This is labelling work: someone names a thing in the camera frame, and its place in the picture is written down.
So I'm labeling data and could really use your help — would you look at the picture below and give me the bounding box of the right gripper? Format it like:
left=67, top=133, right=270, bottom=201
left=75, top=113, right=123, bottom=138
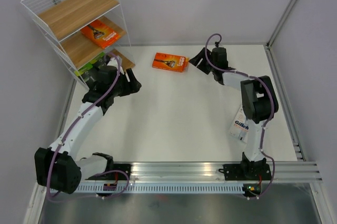
left=189, top=47, right=216, bottom=75

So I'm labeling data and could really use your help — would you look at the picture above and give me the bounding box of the orange razor box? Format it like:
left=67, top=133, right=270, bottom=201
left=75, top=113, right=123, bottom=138
left=80, top=20, right=122, bottom=49
left=152, top=52, right=190, bottom=73

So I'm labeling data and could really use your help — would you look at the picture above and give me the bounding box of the black green razor box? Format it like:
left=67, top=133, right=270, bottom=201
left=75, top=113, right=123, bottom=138
left=75, top=62, right=98, bottom=88
left=90, top=52, right=111, bottom=70

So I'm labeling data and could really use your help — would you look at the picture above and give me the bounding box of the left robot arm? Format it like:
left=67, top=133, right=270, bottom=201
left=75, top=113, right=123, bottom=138
left=34, top=65, right=142, bottom=194

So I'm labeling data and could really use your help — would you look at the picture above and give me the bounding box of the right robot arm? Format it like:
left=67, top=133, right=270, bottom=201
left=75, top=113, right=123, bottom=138
left=189, top=47, right=279, bottom=179

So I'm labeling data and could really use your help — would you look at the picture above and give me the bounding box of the bottom wooden shelf board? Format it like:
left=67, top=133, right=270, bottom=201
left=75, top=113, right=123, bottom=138
left=111, top=48, right=135, bottom=71

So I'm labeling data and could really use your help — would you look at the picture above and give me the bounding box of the top wooden shelf board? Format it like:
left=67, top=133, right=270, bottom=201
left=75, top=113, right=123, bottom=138
left=39, top=0, right=119, bottom=40

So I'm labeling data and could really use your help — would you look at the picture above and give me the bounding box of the white Gillette razor pack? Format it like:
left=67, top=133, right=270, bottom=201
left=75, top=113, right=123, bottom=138
left=229, top=105, right=249, bottom=142

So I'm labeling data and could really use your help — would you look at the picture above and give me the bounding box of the white wire shelf rack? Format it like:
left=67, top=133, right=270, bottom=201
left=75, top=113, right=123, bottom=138
left=21, top=0, right=135, bottom=87

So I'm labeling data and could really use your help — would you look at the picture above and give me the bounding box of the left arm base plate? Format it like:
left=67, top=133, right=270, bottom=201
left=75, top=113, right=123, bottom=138
left=84, top=162, right=132, bottom=182

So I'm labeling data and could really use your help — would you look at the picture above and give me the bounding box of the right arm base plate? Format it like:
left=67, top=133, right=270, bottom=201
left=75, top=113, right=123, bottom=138
left=219, top=164, right=272, bottom=181

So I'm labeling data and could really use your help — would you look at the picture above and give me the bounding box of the white slotted cable duct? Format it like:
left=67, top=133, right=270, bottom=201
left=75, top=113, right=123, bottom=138
left=76, top=183, right=262, bottom=194

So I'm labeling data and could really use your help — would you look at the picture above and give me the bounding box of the aluminium rail frame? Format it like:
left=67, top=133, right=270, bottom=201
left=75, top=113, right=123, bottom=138
left=34, top=160, right=324, bottom=182

